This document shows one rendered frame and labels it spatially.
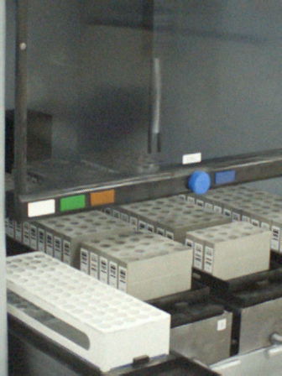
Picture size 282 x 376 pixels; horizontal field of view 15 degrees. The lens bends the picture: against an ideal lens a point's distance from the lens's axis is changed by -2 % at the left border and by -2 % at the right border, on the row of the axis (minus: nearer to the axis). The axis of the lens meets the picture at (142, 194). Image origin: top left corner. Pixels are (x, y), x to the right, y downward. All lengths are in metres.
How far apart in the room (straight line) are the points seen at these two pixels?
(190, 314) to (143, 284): 0.08
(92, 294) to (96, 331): 0.12
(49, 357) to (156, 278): 0.23
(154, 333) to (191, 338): 0.16
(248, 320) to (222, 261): 0.10
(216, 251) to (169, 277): 0.09
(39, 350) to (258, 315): 0.34
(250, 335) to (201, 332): 0.10
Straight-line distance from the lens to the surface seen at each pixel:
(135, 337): 1.24
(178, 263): 1.45
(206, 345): 1.43
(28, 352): 1.33
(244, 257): 1.54
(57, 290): 1.35
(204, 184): 1.42
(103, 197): 1.33
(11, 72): 2.14
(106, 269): 1.44
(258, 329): 1.49
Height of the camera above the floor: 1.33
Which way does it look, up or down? 15 degrees down
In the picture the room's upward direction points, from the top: 2 degrees clockwise
